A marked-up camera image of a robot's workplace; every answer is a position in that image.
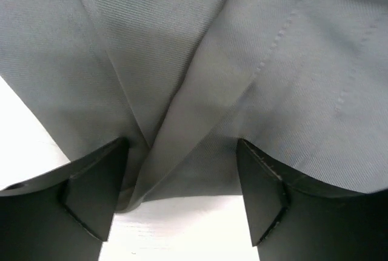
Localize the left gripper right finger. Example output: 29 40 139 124
236 139 387 261

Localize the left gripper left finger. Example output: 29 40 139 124
1 138 129 261

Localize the grey pleated skirt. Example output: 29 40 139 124
1 0 387 209

